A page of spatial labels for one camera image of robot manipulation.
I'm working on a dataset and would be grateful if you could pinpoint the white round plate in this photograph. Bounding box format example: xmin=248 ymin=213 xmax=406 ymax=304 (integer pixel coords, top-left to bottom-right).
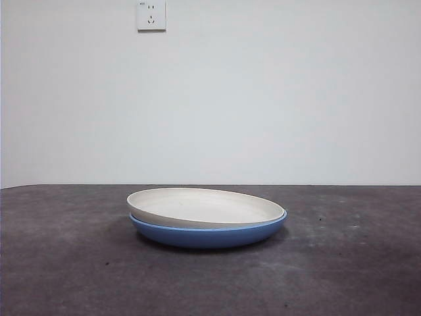
xmin=126 ymin=187 xmax=285 ymax=228

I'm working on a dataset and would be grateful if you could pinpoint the blue round plate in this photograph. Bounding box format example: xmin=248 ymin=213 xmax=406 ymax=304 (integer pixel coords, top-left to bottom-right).
xmin=129 ymin=210 xmax=289 ymax=250

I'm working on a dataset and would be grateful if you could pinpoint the white wall socket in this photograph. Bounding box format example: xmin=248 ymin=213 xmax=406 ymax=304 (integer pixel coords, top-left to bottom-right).
xmin=137 ymin=1 xmax=167 ymax=33

